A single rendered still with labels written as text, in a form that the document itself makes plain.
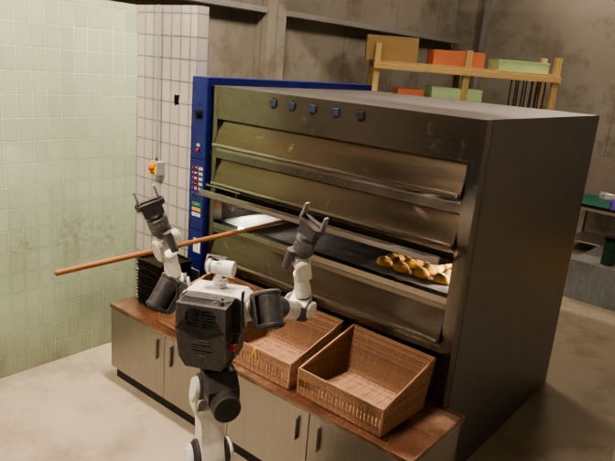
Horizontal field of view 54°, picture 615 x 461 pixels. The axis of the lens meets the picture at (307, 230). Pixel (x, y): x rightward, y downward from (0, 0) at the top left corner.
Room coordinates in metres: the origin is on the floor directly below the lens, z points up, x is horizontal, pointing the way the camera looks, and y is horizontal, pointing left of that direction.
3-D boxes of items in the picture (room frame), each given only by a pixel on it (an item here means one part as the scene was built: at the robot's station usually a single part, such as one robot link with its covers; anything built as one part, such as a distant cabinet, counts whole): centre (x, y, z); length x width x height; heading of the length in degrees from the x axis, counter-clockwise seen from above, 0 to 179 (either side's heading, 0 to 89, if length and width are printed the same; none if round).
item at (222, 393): (2.21, 0.31, 1.00); 0.28 x 0.13 x 0.18; 25
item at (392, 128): (3.54, -0.07, 1.99); 1.80 x 0.08 x 0.21; 51
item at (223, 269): (2.29, 0.33, 1.46); 0.10 x 0.07 x 0.09; 80
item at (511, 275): (4.30, -0.58, 1.05); 2.10 x 1.91 x 2.10; 51
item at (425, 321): (3.52, -0.05, 1.02); 1.79 x 0.11 x 0.19; 51
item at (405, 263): (3.50, -0.78, 1.21); 0.61 x 0.48 x 0.06; 141
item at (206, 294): (2.23, 0.34, 1.26); 0.34 x 0.30 x 0.36; 80
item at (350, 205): (3.52, -0.05, 1.54); 1.79 x 0.11 x 0.19; 51
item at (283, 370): (3.29, 0.10, 0.72); 0.56 x 0.49 x 0.28; 52
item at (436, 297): (3.54, -0.06, 1.16); 1.80 x 0.06 x 0.04; 51
